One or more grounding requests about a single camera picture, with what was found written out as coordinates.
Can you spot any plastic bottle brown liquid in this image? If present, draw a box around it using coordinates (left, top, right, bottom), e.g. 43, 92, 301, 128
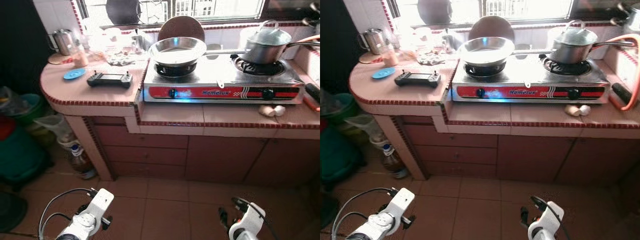
57, 134, 98, 180
375, 134, 411, 180

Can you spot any brown tiled lower cabinet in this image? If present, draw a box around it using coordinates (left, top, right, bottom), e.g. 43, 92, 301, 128
391, 117, 640, 188
82, 117, 321, 188

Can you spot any dark teal bin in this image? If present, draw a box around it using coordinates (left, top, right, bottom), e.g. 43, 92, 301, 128
0, 125, 51, 188
320, 125, 365, 188

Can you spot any clear plastic bag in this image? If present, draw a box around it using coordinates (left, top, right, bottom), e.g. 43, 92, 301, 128
32, 114, 71, 146
344, 114, 381, 143

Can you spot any black round floor object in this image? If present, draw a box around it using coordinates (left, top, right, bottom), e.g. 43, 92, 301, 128
0, 192, 28, 233

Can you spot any green plastic bucket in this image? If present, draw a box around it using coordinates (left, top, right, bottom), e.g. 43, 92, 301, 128
320, 92, 346, 126
17, 93, 48, 126

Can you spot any black handheld controller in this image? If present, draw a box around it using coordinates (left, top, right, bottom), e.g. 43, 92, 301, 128
394, 70, 442, 89
86, 71, 134, 89

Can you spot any round blue plastic lid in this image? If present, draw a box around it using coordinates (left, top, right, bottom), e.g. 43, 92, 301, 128
371, 67, 396, 81
63, 68, 87, 81

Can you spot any steel red gas stove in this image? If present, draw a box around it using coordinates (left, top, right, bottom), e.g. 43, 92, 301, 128
450, 54, 612, 105
142, 54, 306, 105

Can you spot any crumpled pale plastic bag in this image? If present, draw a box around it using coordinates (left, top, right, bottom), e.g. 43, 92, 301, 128
417, 51, 447, 66
107, 51, 137, 67

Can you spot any glass with pink contents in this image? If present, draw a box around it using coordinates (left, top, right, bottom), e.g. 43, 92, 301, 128
71, 42, 90, 67
382, 42, 401, 67

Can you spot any brown round coaster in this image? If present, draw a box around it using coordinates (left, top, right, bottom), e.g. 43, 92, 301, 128
357, 51, 381, 65
48, 52, 73, 66

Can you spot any steel mug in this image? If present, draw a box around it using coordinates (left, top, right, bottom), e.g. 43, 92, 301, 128
357, 28, 386, 55
48, 28, 76, 56

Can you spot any small steel container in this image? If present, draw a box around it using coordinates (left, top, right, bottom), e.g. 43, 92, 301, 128
131, 30, 151, 53
441, 29, 462, 51

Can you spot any steel frying pan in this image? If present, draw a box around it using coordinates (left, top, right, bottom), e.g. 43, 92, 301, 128
148, 36, 251, 67
457, 36, 551, 67

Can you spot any dark round hanging pan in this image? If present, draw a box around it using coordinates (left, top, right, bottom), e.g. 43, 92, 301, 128
417, 0, 454, 25
106, 0, 144, 25

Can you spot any round brown board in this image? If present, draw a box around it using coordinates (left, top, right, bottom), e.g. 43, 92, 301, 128
467, 16, 516, 42
157, 16, 206, 43

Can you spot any steel saucepan lid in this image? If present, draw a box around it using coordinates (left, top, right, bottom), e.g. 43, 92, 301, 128
556, 20, 600, 46
248, 20, 293, 47

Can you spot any steel kettle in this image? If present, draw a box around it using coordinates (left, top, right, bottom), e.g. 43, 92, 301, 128
616, 2, 640, 33
302, 2, 321, 28

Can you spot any barred window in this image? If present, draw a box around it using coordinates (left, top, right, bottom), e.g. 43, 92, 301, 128
75, 0, 266, 28
387, 0, 575, 26

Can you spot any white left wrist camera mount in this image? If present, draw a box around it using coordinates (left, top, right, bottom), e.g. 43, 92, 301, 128
382, 187, 416, 227
84, 188, 115, 227

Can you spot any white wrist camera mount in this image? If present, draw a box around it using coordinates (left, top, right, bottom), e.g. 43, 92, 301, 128
528, 201, 565, 240
229, 202, 266, 240
382, 187, 416, 227
84, 188, 115, 227

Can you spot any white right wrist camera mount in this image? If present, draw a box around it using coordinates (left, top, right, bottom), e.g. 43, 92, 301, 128
528, 201, 565, 240
229, 202, 266, 240

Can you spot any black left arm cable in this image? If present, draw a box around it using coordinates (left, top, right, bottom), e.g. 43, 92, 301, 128
39, 187, 98, 240
331, 187, 396, 240

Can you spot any black cylindrical handle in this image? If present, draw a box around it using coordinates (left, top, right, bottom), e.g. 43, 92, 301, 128
611, 82, 633, 104
305, 83, 321, 104

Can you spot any steel saucepan long handle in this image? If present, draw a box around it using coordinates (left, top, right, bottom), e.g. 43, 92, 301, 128
547, 37, 636, 65
239, 37, 321, 65

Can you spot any orange gas hose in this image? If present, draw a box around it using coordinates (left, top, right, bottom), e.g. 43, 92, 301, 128
605, 33, 640, 112

